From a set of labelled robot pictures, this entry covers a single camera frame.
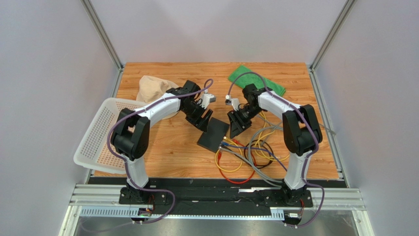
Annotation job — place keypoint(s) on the white plastic basket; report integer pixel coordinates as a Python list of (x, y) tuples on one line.
[(92, 152)]

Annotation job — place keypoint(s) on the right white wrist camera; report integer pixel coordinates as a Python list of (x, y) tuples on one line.
[(234, 102)]

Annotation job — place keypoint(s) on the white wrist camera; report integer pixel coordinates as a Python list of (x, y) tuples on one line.
[(234, 102), (206, 99)]

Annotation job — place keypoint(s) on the black network switch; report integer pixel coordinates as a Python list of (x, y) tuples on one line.
[(212, 139)]

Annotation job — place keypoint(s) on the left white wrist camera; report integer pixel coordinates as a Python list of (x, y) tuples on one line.
[(206, 99)]

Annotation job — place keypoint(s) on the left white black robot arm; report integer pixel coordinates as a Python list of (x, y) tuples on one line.
[(129, 138)]

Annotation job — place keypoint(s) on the aluminium frame rail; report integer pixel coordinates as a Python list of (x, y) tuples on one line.
[(95, 200)]

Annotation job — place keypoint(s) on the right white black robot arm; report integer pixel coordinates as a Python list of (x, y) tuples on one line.
[(301, 133)]

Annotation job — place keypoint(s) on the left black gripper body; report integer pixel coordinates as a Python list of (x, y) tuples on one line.
[(194, 113)]

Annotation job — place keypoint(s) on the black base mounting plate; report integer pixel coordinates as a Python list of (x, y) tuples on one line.
[(213, 197)]

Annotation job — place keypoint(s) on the beige cloth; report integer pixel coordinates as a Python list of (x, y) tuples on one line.
[(151, 89)]

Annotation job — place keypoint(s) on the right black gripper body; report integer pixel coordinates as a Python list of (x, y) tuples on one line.
[(239, 119)]

